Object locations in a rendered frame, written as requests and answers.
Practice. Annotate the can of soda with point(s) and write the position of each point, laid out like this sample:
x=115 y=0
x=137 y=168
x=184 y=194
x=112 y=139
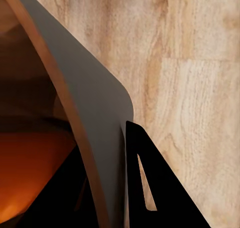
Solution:
x=28 y=160

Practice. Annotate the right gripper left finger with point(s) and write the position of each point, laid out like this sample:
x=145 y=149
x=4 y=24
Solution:
x=55 y=205

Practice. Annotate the trash can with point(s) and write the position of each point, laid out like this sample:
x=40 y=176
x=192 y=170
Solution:
x=49 y=82

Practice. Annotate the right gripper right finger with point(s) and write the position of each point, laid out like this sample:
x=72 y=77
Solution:
x=175 y=208

